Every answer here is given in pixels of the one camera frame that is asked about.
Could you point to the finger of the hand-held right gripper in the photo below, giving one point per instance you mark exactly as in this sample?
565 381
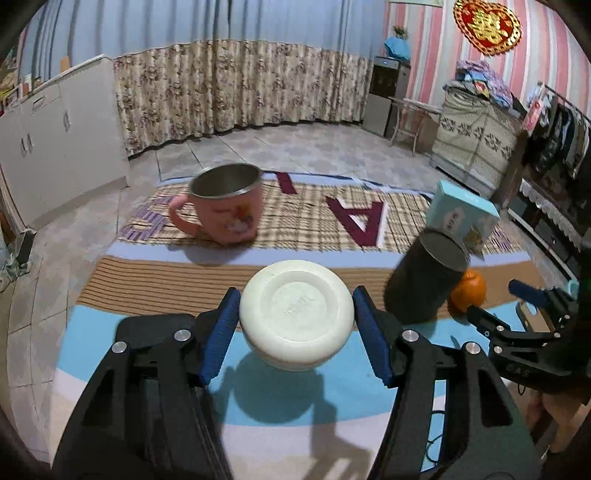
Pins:
524 288
489 323

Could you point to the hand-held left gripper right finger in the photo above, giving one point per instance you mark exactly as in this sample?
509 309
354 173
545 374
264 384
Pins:
371 332

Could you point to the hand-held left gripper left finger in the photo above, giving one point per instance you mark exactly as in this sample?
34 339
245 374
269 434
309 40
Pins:
221 337

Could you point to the white bowl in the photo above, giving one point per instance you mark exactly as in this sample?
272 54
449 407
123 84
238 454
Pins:
295 314

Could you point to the person's right hand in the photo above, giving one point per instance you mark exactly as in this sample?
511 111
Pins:
561 420

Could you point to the beige phone case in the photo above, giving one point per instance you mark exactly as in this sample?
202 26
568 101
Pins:
520 314

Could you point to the whole orange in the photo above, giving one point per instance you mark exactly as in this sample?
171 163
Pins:
471 290

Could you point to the black cup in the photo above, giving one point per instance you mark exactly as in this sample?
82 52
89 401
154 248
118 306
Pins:
420 281

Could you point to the lace covered shelf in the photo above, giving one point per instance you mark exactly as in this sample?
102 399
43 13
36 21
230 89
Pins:
554 217

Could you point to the light blue bear box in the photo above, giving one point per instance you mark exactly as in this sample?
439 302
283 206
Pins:
461 207

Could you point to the printed blanket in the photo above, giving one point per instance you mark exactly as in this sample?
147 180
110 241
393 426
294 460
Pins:
300 249

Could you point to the pink mug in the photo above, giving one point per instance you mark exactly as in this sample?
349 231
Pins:
231 217

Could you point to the floral cloth covered cabinet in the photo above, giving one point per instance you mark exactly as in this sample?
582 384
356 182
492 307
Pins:
475 138

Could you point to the clothes rack with garments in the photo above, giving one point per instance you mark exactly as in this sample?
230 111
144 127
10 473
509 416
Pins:
563 134

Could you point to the pile of clothes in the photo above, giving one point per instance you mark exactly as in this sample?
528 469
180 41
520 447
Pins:
485 81

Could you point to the grey water dispenser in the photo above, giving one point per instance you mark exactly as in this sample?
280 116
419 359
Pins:
383 101

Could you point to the floral curtain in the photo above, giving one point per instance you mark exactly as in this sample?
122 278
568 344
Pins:
231 83

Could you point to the white cabinet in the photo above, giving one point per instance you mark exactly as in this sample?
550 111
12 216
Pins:
55 138

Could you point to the potted plant with blue wrap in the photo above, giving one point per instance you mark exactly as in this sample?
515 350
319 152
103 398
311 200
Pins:
397 46

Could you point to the red heart wall decoration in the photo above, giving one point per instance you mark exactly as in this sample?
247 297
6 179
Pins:
487 23

